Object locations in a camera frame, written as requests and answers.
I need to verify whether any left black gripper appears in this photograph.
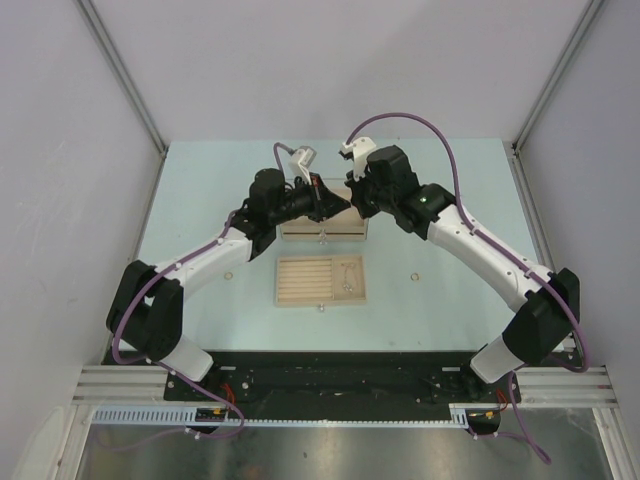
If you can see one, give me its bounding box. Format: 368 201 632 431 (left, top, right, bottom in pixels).
270 173 350 226

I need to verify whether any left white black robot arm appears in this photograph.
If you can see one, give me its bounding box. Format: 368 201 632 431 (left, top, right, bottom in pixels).
106 168 351 400

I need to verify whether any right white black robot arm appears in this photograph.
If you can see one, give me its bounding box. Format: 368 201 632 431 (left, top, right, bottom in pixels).
340 137 580 401

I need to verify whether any beige jewelry box clear case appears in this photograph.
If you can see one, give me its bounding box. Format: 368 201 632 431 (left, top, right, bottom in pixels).
278 205 368 244

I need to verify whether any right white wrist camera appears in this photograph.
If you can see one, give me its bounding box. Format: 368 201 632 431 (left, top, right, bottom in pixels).
339 137 377 182

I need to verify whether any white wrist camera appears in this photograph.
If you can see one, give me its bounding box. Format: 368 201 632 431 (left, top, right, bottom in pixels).
289 146 317 184
339 137 377 182

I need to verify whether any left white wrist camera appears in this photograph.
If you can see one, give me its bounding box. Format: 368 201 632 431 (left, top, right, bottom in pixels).
289 146 317 184

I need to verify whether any beige velvet ring tray drawer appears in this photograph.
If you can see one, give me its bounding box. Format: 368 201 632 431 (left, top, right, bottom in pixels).
275 254 367 307

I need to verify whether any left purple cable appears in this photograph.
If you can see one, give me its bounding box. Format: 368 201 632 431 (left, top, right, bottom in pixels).
110 143 299 371

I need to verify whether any purple cable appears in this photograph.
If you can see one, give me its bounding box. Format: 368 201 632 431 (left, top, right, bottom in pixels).
110 143 299 371
348 112 594 374

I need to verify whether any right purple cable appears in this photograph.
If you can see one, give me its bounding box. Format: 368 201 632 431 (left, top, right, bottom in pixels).
348 112 594 374

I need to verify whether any grey slotted cable duct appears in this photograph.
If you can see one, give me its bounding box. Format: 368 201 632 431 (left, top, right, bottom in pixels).
92 405 500 429

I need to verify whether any right aluminium frame post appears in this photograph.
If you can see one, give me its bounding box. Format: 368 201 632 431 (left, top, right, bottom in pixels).
511 0 608 155

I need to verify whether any aluminium frame post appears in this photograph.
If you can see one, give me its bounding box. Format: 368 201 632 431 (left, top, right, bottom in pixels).
511 0 608 155
73 0 168 159

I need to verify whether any left aluminium frame post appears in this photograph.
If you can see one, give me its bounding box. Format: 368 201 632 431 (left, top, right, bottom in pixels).
73 0 168 159

